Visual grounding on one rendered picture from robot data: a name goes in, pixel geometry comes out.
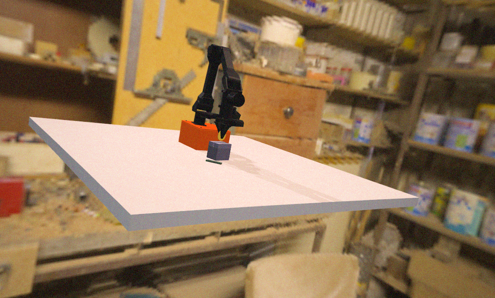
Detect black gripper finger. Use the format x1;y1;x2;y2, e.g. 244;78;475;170
220;123;232;139
214;121;221;133

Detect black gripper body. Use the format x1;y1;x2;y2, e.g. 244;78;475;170
206;103;244;127

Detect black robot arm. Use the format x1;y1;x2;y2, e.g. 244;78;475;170
192;44;245;126

